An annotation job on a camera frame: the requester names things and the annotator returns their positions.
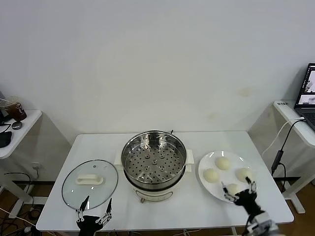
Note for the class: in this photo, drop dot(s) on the black soft object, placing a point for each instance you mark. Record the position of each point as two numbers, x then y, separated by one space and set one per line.
5 138

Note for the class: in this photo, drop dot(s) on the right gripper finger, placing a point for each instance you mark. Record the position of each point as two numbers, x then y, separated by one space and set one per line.
229 196
252 188

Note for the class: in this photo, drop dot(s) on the iced coffee plastic cup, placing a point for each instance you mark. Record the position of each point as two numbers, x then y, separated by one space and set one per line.
16 111

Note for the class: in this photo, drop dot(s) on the open laptop with grey keyboard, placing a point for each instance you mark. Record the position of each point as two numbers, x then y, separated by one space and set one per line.
307 83

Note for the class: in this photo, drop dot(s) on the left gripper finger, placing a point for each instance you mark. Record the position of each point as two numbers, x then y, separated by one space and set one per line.
109 207
83 205

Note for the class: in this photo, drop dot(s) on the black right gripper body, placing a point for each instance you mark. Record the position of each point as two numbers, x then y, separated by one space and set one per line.
248 201

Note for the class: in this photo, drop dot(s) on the stainless steel steamer basket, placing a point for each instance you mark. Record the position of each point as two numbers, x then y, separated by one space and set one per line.
152 157

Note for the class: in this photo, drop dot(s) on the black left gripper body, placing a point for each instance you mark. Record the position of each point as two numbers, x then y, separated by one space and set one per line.
89 225

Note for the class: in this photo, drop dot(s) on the white side table with label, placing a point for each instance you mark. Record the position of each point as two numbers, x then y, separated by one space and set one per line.
285 110

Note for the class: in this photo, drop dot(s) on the white wall outlet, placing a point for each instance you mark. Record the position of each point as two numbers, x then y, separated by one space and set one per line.
37 167

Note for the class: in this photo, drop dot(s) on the white steamed baozi bun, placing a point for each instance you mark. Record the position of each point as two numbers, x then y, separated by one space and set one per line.
233 188
211 175
222 163
241 173

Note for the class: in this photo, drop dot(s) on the white round plate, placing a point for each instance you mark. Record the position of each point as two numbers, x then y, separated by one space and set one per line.
206 188

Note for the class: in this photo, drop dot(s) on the small printed table label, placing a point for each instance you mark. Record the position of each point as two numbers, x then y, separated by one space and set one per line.
282 103

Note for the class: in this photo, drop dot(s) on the cream electric cooker base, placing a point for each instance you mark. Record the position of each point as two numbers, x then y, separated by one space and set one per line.
152 195

